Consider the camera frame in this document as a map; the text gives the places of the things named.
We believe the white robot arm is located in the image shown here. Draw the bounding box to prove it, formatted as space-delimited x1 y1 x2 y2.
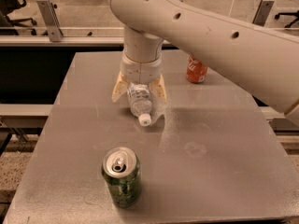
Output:
108 0 299 125

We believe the black chair base right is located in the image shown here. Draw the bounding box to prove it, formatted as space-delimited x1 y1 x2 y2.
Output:
275 10 299 28

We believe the clear plastic water bottle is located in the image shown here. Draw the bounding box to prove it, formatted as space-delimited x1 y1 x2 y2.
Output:
127 83 152 127

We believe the green soda can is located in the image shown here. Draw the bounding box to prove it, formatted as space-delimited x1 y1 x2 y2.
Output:
102 147 141 207

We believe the metal barrier rail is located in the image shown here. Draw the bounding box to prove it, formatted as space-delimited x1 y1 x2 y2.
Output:
0 35 124 48

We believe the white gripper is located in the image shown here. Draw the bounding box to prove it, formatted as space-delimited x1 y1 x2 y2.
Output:
111 53 167 104

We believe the left metal bracket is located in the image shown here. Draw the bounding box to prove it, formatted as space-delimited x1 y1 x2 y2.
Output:
36 0 63 42

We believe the metal bracket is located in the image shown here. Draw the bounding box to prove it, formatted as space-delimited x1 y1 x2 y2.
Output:
252 0 274 26
36 0 63 42

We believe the right metal bracket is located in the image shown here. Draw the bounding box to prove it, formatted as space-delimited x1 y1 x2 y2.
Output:
252 0 274 26

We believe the red soda can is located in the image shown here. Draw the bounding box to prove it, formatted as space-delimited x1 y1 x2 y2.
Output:
186 56 207 84

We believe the black office chair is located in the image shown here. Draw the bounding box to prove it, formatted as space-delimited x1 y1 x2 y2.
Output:
0 0 37 35

